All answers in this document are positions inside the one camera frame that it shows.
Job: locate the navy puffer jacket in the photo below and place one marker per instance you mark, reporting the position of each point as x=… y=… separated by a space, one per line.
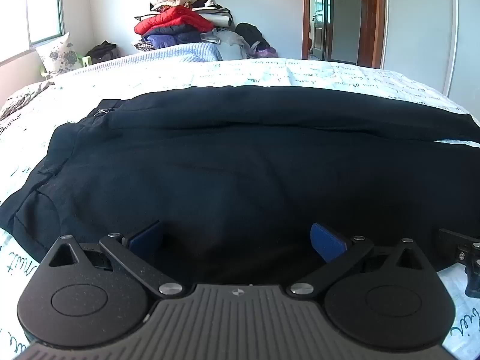
x=172 y=37

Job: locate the white folded clothes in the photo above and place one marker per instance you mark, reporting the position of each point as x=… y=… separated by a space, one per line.
x=183 y=2

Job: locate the wooden door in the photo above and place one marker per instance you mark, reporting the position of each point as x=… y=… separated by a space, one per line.
x=369 y=15

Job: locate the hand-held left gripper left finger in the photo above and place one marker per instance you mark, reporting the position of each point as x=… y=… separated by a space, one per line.
x=144 y=237

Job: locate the white printed quilt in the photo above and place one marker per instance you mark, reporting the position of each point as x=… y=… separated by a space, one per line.
x=262 y=73

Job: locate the green plastic stool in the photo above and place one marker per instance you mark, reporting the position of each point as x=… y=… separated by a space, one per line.
x=85 y=60

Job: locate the floral pillow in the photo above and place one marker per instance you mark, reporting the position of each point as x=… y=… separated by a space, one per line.
x=60 y=54

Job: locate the grey garment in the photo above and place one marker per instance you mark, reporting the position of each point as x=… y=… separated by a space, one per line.
x=227 y=45

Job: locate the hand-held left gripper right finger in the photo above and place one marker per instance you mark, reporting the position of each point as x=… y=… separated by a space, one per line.
x=327 y=242

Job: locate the light blue blanket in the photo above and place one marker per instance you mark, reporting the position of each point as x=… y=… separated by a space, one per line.
x=187 y=50

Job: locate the red puffer jacket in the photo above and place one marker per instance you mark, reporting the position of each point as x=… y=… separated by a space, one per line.
x=172 y=20

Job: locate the white wardrobe with flower decals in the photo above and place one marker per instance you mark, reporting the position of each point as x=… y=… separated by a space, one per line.
x=420 y=30

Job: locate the black duffel bag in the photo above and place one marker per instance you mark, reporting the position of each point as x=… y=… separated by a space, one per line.
x=102 y=51

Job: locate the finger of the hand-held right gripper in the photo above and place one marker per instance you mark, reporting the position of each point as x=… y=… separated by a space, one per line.
x=459 y=242

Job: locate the window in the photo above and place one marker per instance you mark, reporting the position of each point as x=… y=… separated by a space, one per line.
x=33 y=7

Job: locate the patterned bed sheet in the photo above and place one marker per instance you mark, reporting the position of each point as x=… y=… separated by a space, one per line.
x=22 y=97

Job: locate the black backpack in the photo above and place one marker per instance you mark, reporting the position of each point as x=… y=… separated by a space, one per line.
x=251 y=33

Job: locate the black pants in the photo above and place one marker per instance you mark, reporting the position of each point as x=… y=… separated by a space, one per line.
x=225 y=157

